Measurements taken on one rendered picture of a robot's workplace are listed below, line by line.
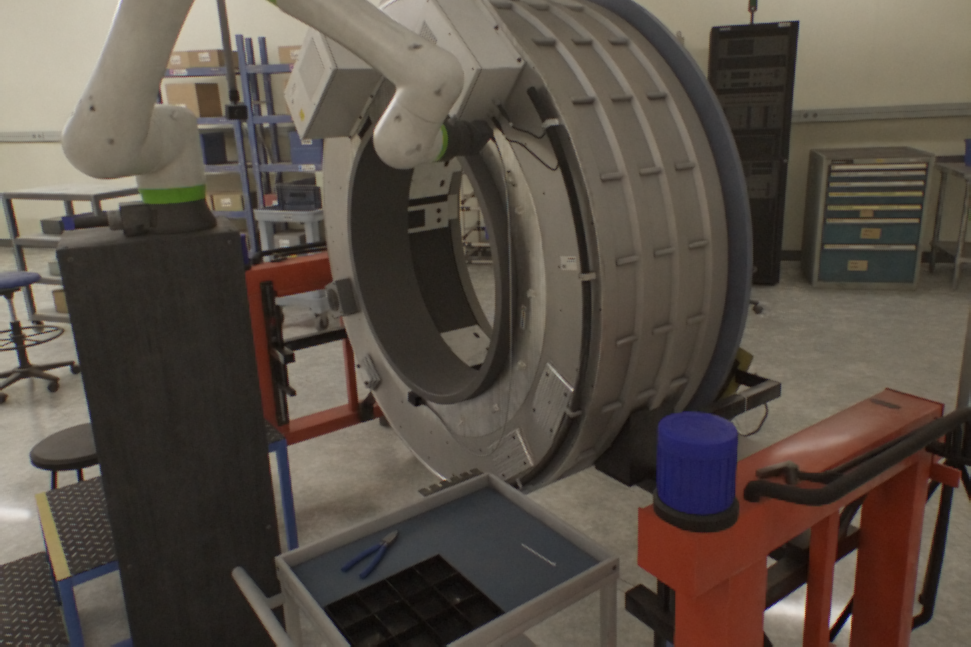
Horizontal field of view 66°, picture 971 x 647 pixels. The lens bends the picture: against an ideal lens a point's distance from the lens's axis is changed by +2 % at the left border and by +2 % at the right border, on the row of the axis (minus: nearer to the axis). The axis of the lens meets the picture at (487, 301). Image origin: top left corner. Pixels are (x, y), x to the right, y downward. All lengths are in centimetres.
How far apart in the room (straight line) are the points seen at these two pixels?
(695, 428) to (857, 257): 528
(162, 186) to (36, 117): 837
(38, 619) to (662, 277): 198
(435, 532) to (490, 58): 104
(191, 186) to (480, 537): 96
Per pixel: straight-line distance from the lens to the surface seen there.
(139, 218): 166
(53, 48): 972
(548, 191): 164
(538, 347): 176
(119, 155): 150
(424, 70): 135
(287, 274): 309
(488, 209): 174
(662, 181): 172
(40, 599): 274
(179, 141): 161
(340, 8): 143
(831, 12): 719
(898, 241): 642
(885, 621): 195
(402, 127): 138
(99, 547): 249
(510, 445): 195
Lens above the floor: 160
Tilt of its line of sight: 16 degrees down
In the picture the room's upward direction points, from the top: 2 degrees counter-clockwise
